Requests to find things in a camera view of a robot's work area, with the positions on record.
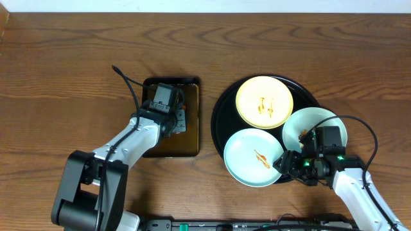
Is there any light blue plate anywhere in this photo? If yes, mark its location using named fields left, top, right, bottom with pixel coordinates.
left=223, top=128, right=284, bottom=187

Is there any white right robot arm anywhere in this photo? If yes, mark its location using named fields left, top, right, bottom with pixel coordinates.
left=272, top=147, right=407, bottom=230

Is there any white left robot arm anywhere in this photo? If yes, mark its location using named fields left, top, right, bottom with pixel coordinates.
left=51, top=101, right=186, bottom=230

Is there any round black tray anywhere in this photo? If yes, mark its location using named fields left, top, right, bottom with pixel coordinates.
left=210, top=74, right=322, bottom=185

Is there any rectangular black sponge tray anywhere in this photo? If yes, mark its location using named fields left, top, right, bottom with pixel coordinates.
left=143, top=76, right=200, bottom=158

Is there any yellow plate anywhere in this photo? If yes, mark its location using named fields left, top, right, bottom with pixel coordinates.
left=235, top=76, right=294, bottom=130

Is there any light green plate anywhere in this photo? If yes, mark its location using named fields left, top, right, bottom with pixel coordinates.
left=282, top=107, right=335, bottom=152

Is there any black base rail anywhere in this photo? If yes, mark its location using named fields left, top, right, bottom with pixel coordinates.
left=137, top=213, right=358, bottom=231

